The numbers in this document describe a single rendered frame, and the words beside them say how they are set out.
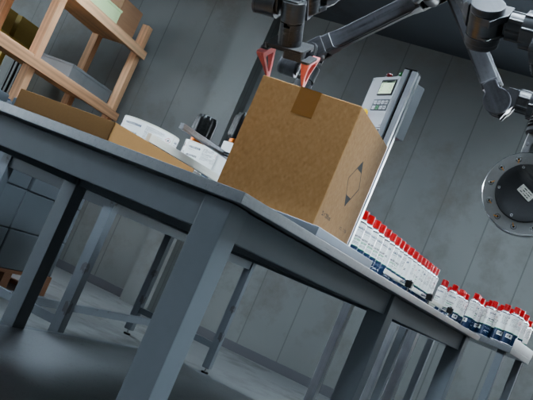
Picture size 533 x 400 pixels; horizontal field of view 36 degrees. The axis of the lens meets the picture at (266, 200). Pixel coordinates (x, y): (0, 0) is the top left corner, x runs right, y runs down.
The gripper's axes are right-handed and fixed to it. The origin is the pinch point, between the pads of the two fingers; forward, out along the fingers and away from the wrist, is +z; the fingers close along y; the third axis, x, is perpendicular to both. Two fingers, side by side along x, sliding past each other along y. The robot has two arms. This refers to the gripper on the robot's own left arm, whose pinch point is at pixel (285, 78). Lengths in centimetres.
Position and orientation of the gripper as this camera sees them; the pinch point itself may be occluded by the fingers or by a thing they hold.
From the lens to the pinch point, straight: 200.4
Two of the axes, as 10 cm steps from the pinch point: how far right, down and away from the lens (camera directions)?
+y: -8.7, -3.2, 3.7
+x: -4.8, 4.1, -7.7
